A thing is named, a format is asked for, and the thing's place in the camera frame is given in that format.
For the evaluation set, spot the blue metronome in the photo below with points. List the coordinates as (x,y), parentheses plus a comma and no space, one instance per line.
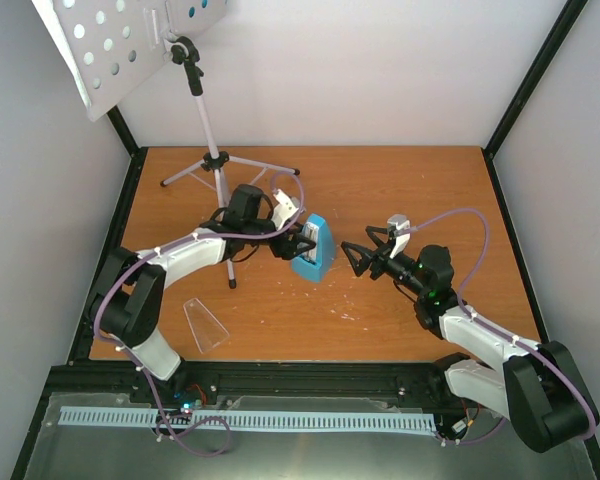
(314,264)

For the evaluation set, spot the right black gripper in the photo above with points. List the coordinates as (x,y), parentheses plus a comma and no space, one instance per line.
(367,258)

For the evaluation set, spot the right black corner post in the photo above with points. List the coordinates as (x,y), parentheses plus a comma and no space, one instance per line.
(559,31)

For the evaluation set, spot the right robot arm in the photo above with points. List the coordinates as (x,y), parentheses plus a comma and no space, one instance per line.
(537,387)

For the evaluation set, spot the black aluminium frame rail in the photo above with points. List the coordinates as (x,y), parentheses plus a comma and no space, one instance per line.
(419,385)

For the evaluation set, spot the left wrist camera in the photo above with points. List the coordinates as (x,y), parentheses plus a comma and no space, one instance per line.
(285,208)

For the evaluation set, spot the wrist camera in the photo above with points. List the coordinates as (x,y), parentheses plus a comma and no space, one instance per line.
(398,228)
(285,208)

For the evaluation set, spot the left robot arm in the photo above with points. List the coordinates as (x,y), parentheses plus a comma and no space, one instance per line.
(125,301)

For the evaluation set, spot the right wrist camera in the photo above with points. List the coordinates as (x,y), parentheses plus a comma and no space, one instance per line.
(398,228)

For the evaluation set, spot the left black corner post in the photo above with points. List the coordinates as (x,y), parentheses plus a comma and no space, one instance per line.
(136,153)

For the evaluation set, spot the metal base plate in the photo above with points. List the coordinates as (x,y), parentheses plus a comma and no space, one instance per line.
(109,452)

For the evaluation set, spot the light blue cable duct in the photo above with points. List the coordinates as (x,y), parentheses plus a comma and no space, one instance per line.
(252,421)

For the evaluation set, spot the white perforated music stand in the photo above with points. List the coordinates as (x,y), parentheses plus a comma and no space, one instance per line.
(112,47)

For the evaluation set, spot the black corner post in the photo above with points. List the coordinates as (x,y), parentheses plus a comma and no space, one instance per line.
(559,31)
(136,153)

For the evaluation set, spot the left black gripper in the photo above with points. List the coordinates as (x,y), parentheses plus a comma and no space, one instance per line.
(289,251)

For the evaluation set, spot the clear plastic metronome cover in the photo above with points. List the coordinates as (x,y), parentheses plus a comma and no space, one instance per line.
(208,332)

